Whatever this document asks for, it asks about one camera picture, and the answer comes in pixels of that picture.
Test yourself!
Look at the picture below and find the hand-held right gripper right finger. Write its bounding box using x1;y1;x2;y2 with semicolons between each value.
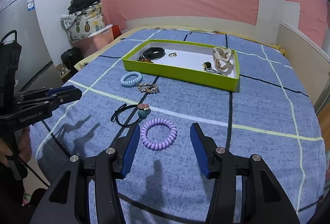
189;123;301;224

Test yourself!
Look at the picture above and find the pink storage box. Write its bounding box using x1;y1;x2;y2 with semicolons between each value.
73;25;114;58

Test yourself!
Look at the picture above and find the black wrist band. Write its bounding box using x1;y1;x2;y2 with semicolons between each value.
143;47;165;61

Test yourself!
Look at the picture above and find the thin teal hair tie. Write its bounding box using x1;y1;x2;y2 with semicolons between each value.
206;67;227;76

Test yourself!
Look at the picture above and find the black hair tie with bead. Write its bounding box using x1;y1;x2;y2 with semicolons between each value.
111;103;150;129

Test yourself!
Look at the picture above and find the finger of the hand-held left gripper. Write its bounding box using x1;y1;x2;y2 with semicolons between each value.
14;85;79;101
15;92;83;113

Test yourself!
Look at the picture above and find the purple spiral hair tie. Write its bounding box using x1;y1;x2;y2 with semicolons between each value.
140;118;178;150

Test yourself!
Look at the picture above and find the green cardboard box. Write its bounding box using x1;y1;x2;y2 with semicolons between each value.
122;39;241;92

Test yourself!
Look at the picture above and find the person's left hand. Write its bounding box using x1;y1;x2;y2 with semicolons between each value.
0;126;33;166

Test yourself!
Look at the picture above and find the light blue spiral hair tie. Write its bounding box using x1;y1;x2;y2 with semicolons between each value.
120;71;143;87

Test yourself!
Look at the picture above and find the cardboard box with bottles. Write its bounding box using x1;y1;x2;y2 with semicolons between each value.
55;63;71;83

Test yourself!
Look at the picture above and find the grey refrigerator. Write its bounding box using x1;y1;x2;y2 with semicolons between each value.
0;0;56;93

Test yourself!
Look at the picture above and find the blue plaid bedsheet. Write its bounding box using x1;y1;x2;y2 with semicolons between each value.
31;28;326;224

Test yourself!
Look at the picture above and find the pink hair claw clip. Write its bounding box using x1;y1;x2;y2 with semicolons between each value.
213;47;235;75

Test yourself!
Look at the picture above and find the pineapple print fabric bag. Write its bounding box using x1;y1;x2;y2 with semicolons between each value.
60;2;105;41

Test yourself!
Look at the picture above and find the red box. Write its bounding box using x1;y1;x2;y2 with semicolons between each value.
111;25;122;39

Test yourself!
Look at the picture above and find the person's dark clothing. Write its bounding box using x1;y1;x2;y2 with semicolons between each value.
0;162;48;224

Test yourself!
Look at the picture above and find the black cable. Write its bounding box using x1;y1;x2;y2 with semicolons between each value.
18;157;52;188

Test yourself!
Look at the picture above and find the rhinestone hair clip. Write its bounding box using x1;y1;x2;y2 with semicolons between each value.
136;82;159;94

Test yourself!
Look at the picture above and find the black backpack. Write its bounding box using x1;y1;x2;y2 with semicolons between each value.
61;47;84;76

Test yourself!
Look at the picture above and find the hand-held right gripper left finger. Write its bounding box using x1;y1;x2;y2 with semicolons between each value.
30;123;141;224

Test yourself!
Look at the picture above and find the beige headboard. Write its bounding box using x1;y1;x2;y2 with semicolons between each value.
277;22;330;106

